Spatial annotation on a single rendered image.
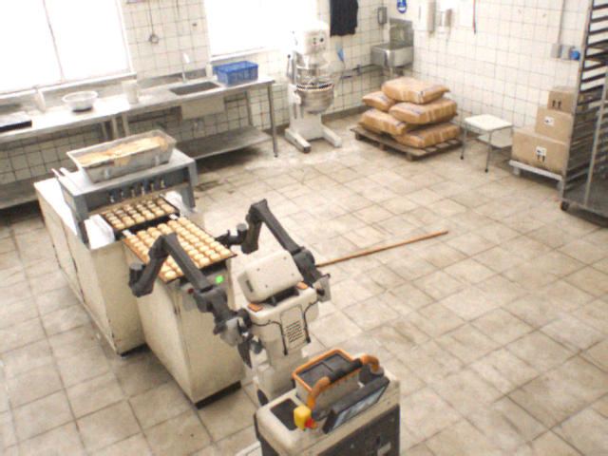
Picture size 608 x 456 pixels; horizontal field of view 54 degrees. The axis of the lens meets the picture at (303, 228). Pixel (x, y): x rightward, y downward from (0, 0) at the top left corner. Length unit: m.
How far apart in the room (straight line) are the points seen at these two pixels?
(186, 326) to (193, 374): 0.32
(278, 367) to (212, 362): 0.93
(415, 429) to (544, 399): 0.76
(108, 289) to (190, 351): 0.72
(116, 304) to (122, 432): 0.75
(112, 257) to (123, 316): 0.41
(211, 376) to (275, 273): 1.24
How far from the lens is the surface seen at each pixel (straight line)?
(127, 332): 3.91
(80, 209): 3.47
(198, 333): 3.24
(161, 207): 3.74
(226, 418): 3.49
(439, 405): 3.51
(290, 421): 2.29
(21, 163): 6.80
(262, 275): 2.31
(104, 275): 3.68
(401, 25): 7.91
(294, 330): 2.40
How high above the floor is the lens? 2.44
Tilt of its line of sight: 28 degrees down
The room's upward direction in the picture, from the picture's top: 4 degrees counter-clockwise
